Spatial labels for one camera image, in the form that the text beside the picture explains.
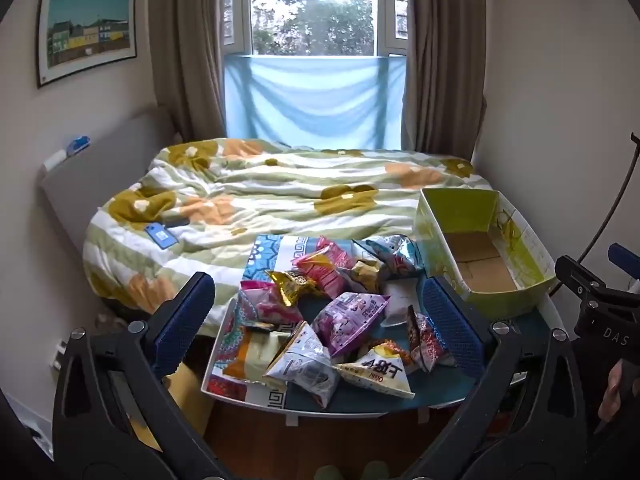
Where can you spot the window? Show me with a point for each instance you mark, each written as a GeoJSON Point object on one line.
{"type": "Point", "coordinates": [320, 10]}

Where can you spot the gold snack packet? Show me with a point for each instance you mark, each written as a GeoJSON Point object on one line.
{"type": "Point", "coordinates": [292, 285]}

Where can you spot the orange snack packet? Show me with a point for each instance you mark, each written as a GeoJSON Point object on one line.
{"type": "Point", "coordinates": [392, 347]}

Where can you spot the light blue window cloth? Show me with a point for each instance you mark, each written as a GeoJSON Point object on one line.
{"type": "Point", "coordinates": [310, 100]}

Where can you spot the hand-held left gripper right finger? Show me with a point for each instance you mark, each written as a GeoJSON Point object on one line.
{"type": "Point", "coordinates": [450, 322]}

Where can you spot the grey bed headboard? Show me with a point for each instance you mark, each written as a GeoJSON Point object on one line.
{"type": "Point", "coordinates": [100, 175]}

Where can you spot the brown window curtain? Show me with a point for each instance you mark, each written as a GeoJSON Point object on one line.
{"type": "Point", "coordinates": [445, 60]}
{"type": "Point", "coordinates": [185, 50]}

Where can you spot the person's right hand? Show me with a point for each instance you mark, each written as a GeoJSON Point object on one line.
{"type": "Point", "coordinates": [616, 392]}

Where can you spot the white grey triangular snack packet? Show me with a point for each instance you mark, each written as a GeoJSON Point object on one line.
{"type": "Point", "coordinates": [305, 365]}

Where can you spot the red brown snack packet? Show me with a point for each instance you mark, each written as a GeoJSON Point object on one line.
{"type": "Point", "coordinates": [427, 342]}

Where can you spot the white yellow triangular snack packet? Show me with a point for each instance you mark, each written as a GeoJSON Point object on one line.
{"type": "Point", "coordinates": [377, 375]}

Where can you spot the blue and white snack packet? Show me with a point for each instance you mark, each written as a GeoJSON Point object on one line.
{"type": "Point", "coordinates": [397, 255]}

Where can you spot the cream yellow snack packet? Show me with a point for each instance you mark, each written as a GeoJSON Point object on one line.
{"type": "Point", "coordinates": [255, 355]}

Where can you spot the pink strawberry snack packet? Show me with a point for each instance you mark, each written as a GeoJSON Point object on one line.
{"type": "Point", "coordinates": [260, 305]}

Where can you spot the silver grey snack packet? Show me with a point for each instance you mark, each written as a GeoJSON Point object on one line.
{"type": "Point", "coordinates": [367, 275]}

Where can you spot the pink red snack packet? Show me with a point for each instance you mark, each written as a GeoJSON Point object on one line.
{"type": "Point", "coordinates": [325, 265]}

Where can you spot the purple snack packet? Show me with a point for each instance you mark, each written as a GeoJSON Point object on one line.
{"type": "Point", "coordinates": [350, 317]}

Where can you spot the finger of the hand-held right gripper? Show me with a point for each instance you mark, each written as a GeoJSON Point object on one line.
{"type": "Point", "coordinates": [625, 259]}
{"type": "Point", "coordinates": [577, 275]}

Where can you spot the floral striped blanket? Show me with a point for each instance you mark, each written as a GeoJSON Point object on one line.
{"type": "Point", "coordinates": [280, 185]}

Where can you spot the framed wall picture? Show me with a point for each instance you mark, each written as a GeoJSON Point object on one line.
{"type": "Point", "coordinates": [85, 35]}

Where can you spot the green cardboard box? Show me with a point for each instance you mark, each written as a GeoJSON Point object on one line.
{"type": "Point", "coordinates": [500, 305]}

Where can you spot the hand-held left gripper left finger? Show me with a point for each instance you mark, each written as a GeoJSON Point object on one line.
{"type": "Point", "coordinates": [184, 317]}

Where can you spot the blue and white small object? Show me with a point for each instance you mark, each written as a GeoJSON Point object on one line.
{"type": "Point", "coordinates": [77, 145]}

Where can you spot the white translucent snack packet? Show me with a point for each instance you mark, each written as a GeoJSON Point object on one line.
{"type": "Point", "coordinates": [400, 305]}

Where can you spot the blue phone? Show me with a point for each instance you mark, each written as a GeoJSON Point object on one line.
{"type": "Point", "coordinates": [161, 235]}

